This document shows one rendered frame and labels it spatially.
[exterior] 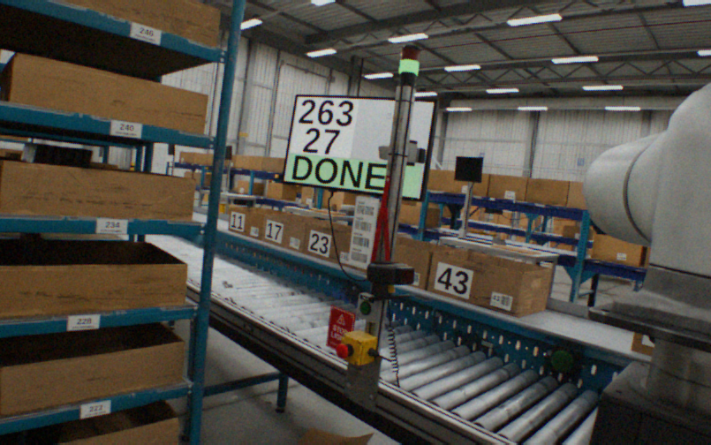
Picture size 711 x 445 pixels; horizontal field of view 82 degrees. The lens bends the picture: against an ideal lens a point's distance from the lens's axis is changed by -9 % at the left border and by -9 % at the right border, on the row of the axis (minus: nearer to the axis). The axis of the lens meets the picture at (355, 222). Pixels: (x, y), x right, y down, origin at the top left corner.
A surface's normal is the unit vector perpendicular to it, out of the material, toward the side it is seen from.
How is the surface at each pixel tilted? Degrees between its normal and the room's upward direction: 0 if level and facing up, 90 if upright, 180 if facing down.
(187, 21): 91
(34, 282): 91
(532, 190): 90
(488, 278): 90
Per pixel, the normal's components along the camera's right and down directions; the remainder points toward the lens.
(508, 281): -0.68, -0.03
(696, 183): -0.92, -0.13
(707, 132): -0.82, -0.29
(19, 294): 0.66, 0.15
